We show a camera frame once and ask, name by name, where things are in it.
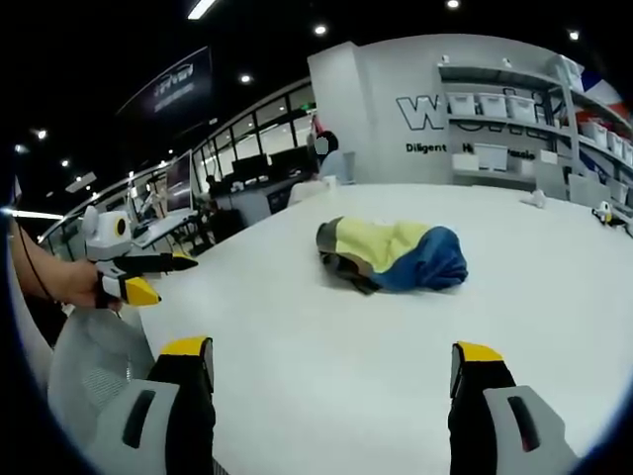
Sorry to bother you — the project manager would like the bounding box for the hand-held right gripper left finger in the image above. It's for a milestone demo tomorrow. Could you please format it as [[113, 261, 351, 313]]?
[[86, 335, 217, 475]]

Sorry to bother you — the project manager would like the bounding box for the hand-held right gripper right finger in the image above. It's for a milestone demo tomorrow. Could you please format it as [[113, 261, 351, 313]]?
[[447, 339, 581, 475]]

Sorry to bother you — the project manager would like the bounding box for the yellow and blue garment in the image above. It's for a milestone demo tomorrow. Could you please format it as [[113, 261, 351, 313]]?
[[316, 216, 470, 297]]

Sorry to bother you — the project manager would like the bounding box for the person's left hand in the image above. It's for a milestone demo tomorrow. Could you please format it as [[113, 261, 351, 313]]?
[[57, 257, 125, 315]]

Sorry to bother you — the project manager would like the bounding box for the grey mesh office chair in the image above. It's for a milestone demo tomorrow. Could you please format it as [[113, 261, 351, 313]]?
[[46, 307, 155, 449]]

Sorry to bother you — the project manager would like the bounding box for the dark hanging banner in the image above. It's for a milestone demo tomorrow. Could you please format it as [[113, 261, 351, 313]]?
[[117, 46, 215, 126]]

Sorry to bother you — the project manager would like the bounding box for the white chair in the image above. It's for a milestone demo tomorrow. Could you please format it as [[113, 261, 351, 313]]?
[[288, 179, 323, 207]]

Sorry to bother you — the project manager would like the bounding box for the spare hand-held gripper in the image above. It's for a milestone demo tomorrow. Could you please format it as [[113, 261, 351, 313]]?
[[591, 199, 625, 227]]

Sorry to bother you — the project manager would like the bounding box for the grey box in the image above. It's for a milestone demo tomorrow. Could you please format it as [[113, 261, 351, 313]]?
[[567, 172, 612, 205]]

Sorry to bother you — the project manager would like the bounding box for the grey shelving unit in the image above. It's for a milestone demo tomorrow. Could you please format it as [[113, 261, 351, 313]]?
[[436, 52, 633, 209]]

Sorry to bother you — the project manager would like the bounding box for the group of white storage bins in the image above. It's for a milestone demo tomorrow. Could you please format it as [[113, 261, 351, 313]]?
[[445, 91, 633, 167]]

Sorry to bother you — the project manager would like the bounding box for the red and blue flag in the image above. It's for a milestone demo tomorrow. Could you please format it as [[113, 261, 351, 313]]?
[[582, 69, 633, 121]]

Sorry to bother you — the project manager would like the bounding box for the black cable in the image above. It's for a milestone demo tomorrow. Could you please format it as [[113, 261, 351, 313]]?
[[8, 211, 56, 302]]

